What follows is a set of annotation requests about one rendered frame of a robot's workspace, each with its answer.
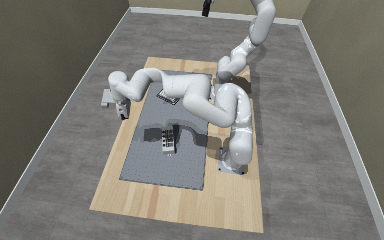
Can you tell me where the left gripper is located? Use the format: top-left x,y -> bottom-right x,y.
116,100 -> 131,120

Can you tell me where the grey operator panel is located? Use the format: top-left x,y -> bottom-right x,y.
162,126 -> 175,157

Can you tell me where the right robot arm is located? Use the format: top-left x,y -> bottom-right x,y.
211,0 -> 276,97

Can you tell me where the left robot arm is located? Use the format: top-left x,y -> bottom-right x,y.
101,68 -> 253,171

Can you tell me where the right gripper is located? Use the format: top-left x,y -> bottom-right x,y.
202,0 -> 214,17

